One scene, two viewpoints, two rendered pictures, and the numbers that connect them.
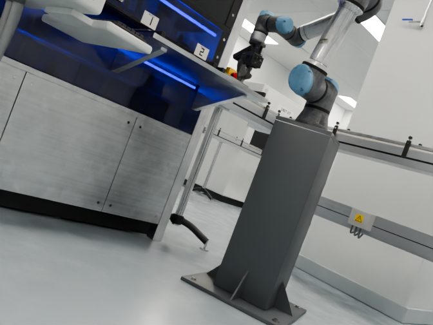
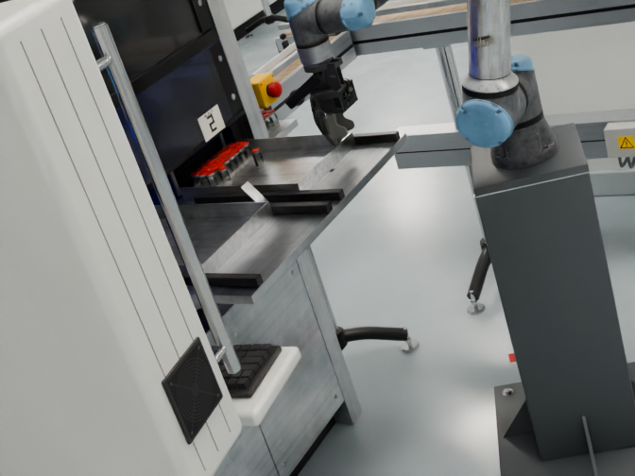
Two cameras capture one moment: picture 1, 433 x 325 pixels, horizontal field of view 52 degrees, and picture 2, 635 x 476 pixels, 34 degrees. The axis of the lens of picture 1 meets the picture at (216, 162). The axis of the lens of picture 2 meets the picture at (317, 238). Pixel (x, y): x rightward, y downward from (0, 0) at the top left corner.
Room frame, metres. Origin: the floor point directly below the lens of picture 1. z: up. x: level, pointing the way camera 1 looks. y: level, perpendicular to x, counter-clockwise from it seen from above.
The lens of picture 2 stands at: (-0.05, 0.54, 1.74)
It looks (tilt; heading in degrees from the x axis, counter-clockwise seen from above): 25 degrees down; 350
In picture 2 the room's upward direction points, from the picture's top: 18 degrees counter-clockwise
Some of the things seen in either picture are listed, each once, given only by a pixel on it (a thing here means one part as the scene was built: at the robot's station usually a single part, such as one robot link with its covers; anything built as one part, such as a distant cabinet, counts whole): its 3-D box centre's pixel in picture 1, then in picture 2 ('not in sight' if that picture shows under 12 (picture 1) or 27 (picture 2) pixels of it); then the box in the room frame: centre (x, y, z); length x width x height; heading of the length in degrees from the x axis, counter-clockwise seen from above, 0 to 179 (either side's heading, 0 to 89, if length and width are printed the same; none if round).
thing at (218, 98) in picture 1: (217, 102); not in sight; (2.24, 0.10, 0.80); 0.34 x 0.03 x 0.13; 42
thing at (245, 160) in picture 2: not in sight; (230, 165); (2.31, 0.27, 0.90); 0.18 x 0.02 x 0.05; 132
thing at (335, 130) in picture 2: (242, 73); (336, 131); (2.13, 0.03, 0.95); 0.06 x 0.03 x 0.09; 42
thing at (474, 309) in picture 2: not in sight; (495, 256); (2.85, -0.53, 0.07); 0.50 x 0.08 x 0.14; 132
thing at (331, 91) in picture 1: (321, 93); (508, 87); (1.96, -0.33, 0.96); 0.13 x 0.12 x 0.14; 135
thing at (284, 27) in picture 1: (281, 26); (349, 10); (2.08, -0.06, 1.21); 0.11 x 0.11 x 0.08; 45
